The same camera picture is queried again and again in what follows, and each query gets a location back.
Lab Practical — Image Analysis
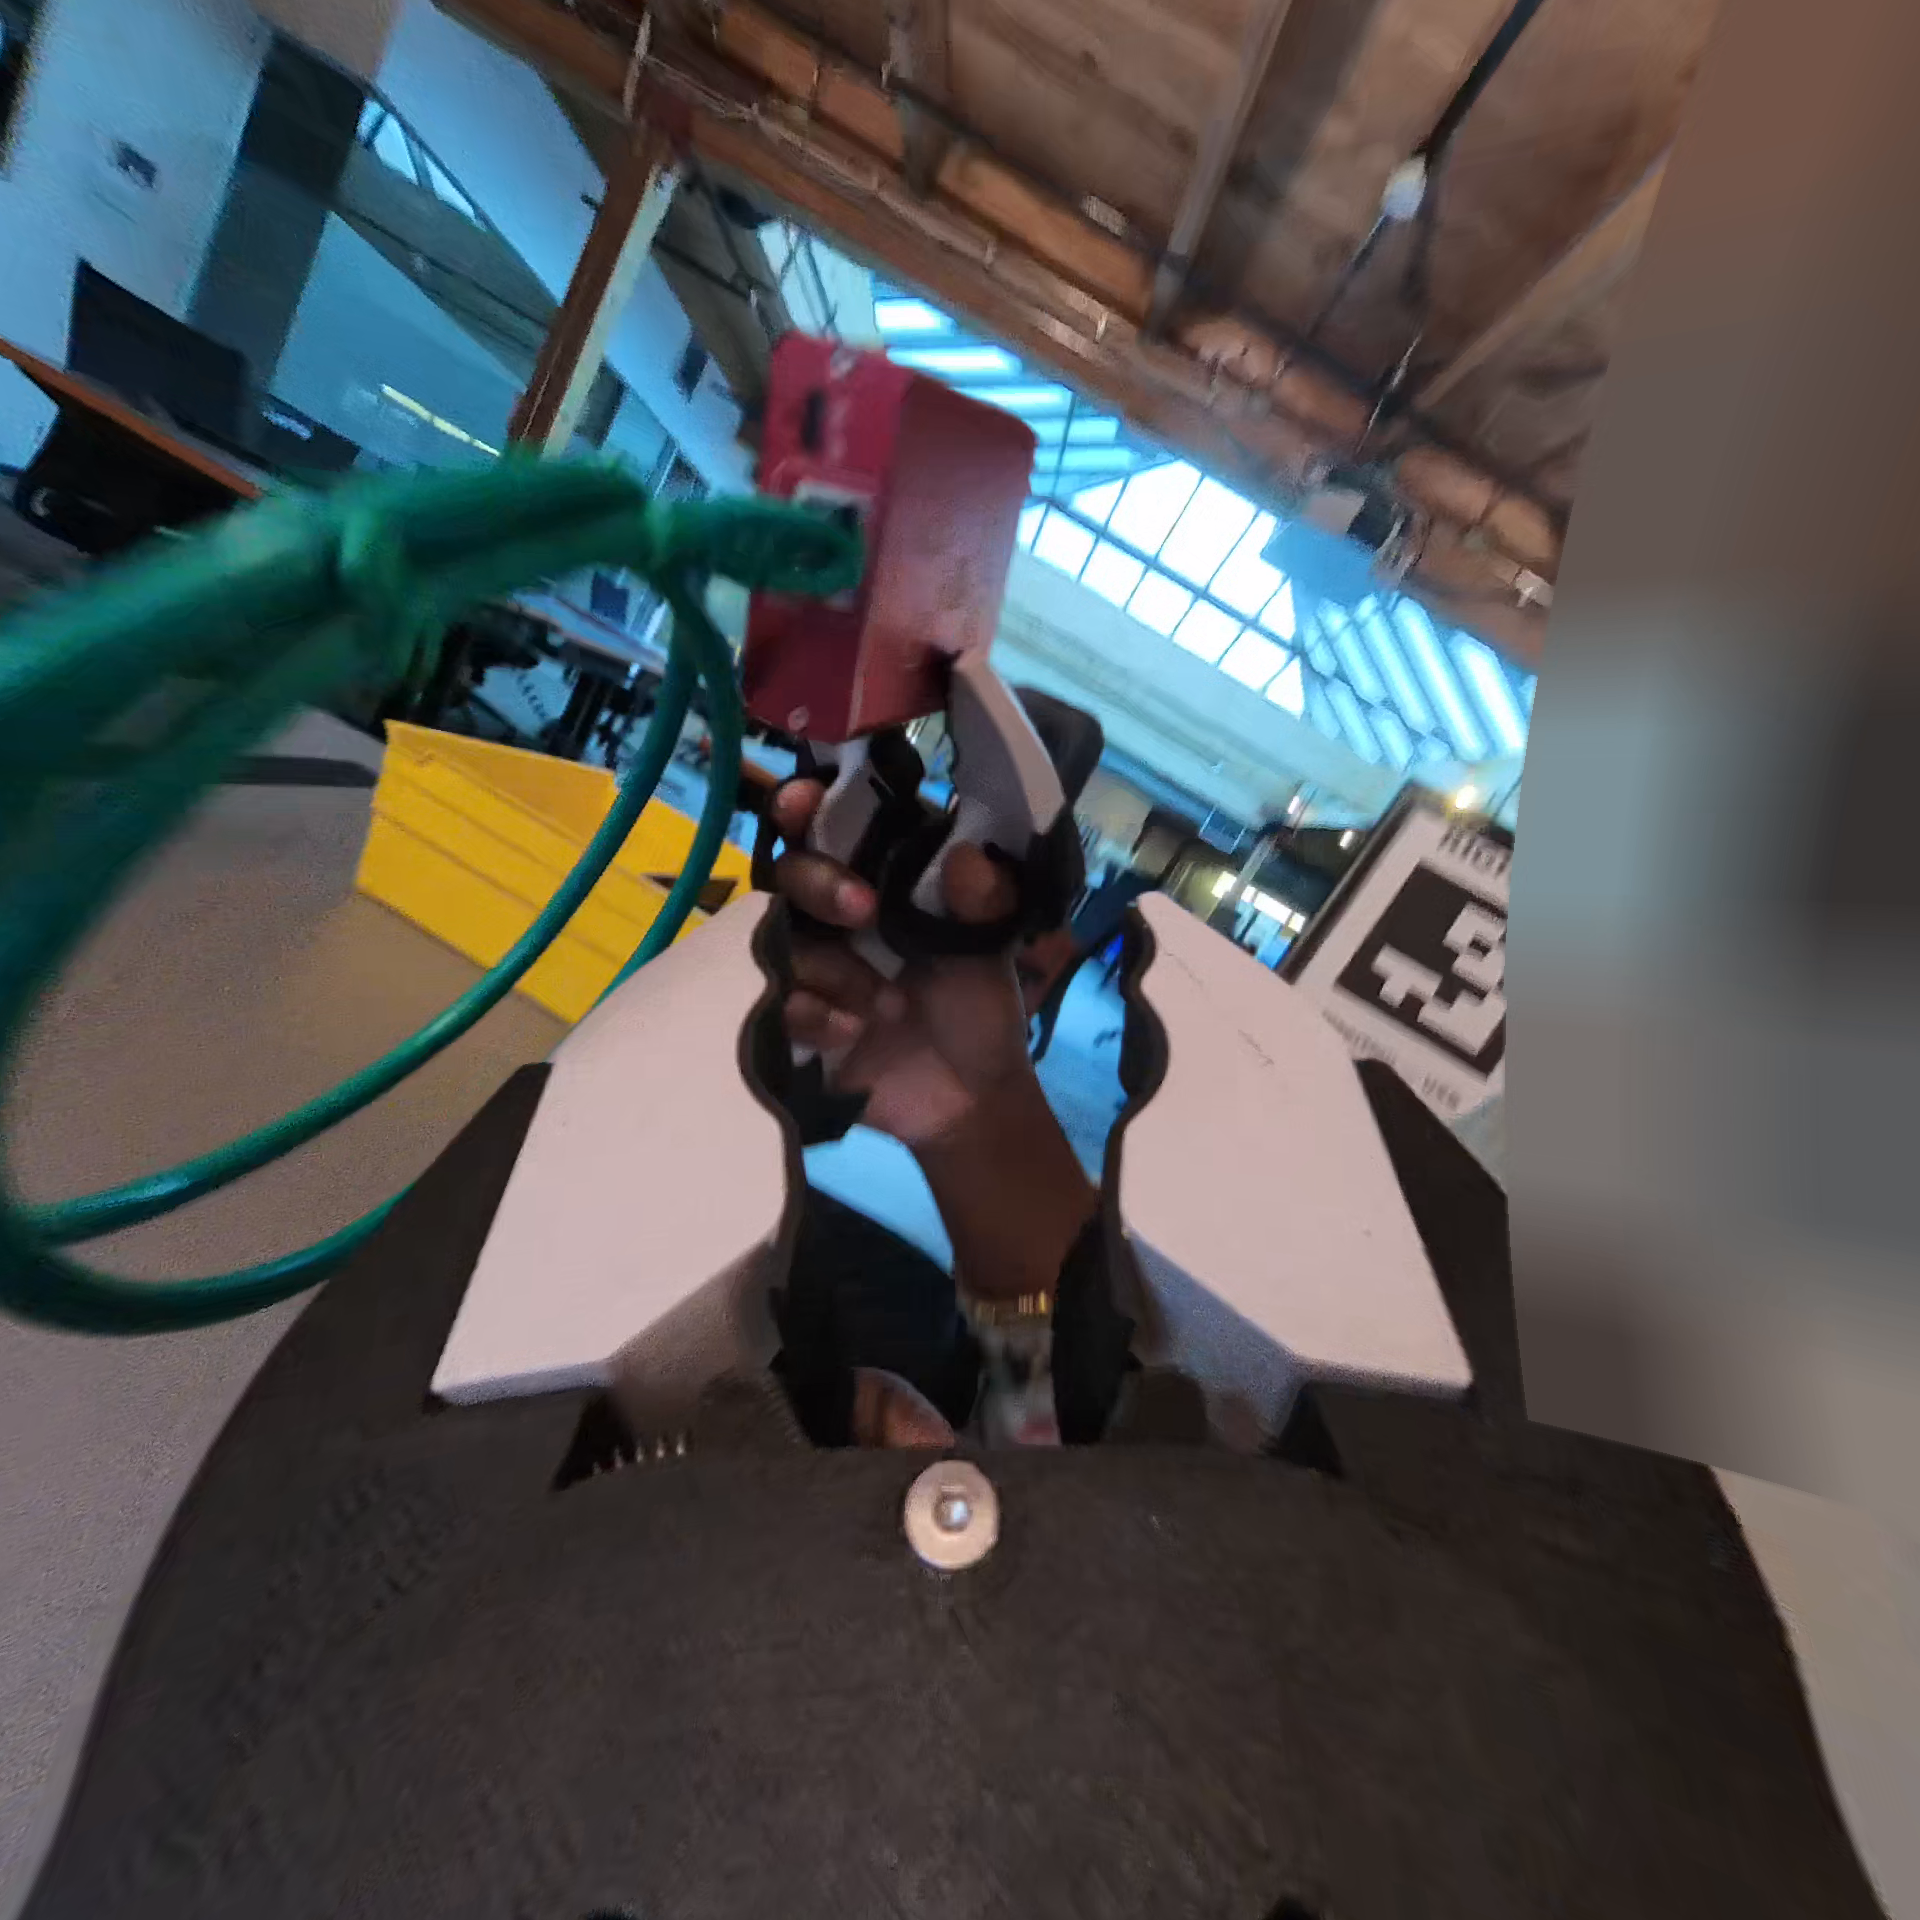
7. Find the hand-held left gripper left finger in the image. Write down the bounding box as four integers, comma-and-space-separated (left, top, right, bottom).
431, 901, 819, 1450

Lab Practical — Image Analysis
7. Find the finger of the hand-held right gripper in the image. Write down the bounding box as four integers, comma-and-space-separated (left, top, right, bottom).
815, 731, 903, 889
941, 657, 1079, 873

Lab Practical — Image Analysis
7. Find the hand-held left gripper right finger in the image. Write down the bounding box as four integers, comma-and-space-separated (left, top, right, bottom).
1049, 892, 1475, 1450

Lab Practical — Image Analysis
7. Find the red ethernet splitter box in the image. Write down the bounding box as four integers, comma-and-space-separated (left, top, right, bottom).
739, 334, 1041, 748

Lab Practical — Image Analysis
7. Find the yellow plastic bin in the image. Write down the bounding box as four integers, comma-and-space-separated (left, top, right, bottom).
357, 721, 754, 1024

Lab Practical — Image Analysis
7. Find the green ethernet cable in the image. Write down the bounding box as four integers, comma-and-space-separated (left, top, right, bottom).
0, 454, 869, 1337

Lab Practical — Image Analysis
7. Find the brown office desk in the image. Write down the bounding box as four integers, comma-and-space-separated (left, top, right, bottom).
0, 336, 269, 508

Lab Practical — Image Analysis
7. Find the person's right hand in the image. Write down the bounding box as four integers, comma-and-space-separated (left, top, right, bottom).
768, 778, 1104, 1297

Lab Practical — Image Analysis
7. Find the black framed tag sign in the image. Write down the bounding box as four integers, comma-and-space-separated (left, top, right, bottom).
1283, 790, 1517, 1122

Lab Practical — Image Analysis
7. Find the person's beige sweatshirt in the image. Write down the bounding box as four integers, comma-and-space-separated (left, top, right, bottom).
1716, 1462, 1920, 1920

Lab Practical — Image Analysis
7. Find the black office chair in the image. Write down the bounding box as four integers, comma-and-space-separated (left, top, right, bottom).
17, 264, 253, 554

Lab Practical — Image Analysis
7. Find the wooden support post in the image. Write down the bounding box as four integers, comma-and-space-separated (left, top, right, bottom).
507, 152, 681, 454

